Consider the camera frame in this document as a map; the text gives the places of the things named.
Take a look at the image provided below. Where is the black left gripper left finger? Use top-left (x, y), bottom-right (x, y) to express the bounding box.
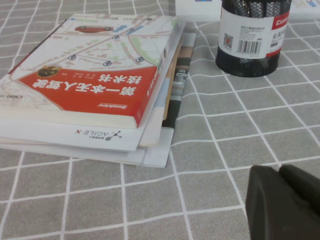
top-left (245, 164), bottom-right (320, 240)

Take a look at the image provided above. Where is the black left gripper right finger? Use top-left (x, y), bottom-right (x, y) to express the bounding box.
top-left (278, 164), bottom-right (320, 218)

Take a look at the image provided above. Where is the black mesh pen holder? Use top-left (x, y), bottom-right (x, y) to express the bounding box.
top-left (215, 0), bottom-right (292, 78)

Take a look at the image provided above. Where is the beige edged booklet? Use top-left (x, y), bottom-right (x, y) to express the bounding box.
top-left (138, 37), bottom-right (181, 148)

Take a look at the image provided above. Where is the white HEEC magazine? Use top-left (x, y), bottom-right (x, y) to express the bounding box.
top-left (174, 0), bottom-right (320, 22)

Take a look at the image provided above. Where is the white AgileX brochure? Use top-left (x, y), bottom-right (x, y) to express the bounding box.
top-left (0, 21), bottom-right (187, 153)

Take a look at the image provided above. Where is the red map cover book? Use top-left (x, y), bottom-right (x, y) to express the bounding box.
top-left (0, 13), bottom-right (180, 130)

